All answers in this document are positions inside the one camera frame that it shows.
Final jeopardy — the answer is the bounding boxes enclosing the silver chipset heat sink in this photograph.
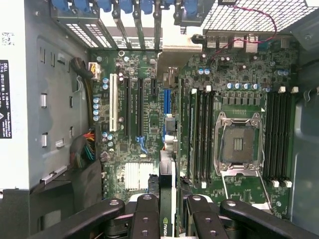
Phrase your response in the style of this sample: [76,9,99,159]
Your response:
[124,161,155,192]

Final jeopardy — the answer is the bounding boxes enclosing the CPU socket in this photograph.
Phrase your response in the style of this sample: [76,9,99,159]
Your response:
[215,111,265,177]

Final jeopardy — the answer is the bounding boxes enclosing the black RAM slot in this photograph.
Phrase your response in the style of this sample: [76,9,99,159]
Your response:
[272,87,280,187]
[198,86,204,187]
[203,86,210,187]
[279,87,287,187]
[286,87,294,187]
[209,86,215,187]

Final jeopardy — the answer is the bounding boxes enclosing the green motherboard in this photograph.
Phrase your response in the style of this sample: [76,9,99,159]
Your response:
[89,37,300,222]

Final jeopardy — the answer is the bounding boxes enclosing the long black expansion slot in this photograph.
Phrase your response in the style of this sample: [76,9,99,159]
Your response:
[125,76,132,137]
[136,76,145,137]

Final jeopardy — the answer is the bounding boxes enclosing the blue expansion slot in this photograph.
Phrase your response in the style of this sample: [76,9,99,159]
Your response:
[163,89,173,140]

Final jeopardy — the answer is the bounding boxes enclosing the white expansion slot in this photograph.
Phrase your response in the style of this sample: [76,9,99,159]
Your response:
[109,73,120,133]

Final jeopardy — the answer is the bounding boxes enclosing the open dark grey PC case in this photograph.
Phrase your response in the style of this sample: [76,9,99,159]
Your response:
[0,0,319,239]

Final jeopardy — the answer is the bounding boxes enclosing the white power connector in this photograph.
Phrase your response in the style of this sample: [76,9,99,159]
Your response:
[88,61,102,80]

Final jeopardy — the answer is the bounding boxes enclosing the multicolour wire bundle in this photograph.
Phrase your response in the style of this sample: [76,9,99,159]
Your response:
[69,128,97,170]

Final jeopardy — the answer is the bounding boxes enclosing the thin red wire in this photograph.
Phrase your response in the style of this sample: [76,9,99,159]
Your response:
[213,4,278,62]

